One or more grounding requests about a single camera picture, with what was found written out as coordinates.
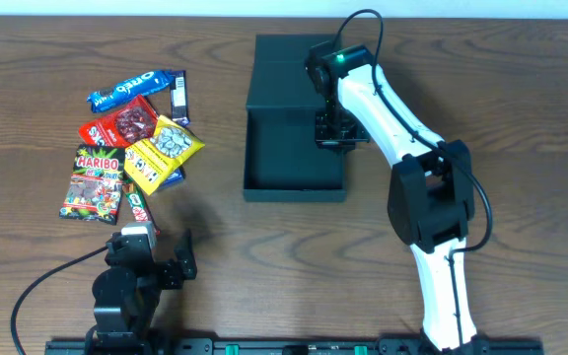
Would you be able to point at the red snack bag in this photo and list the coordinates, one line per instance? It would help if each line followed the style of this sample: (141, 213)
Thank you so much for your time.
(122, 128)

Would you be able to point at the dark purple chocolate bar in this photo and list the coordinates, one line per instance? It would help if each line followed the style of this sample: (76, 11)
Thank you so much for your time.
(179, 99)

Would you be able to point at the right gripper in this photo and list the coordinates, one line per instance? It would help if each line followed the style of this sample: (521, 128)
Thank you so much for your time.
(336, 133)

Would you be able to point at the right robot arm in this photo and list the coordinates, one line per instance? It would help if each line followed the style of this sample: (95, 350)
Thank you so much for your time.
(431, 197)

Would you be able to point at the blue Eclipse mint box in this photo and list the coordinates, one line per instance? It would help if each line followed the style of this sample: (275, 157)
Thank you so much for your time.
(174, 178)

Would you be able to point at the yellow snack bag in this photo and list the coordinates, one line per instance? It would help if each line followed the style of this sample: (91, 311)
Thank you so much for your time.
(150, 161)

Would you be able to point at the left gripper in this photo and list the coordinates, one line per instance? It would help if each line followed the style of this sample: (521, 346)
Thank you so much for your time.
(184, 253)

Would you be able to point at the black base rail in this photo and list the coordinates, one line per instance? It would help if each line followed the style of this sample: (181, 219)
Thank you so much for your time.
(384, 346)

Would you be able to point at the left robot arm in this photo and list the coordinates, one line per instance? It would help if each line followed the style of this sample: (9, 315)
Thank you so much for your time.
(128, 293)

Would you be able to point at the black box with lid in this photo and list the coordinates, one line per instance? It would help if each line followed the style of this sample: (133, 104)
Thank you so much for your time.
(283, 163)

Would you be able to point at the Haribo gummy bag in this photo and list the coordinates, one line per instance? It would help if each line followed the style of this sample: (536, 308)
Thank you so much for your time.
(95, 186)

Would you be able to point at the red KitKat bar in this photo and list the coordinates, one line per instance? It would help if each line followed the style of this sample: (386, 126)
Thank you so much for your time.
(138, 204)

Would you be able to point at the blue Oreo cookie pack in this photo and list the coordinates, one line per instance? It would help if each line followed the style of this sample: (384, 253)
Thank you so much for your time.
(122, 93)

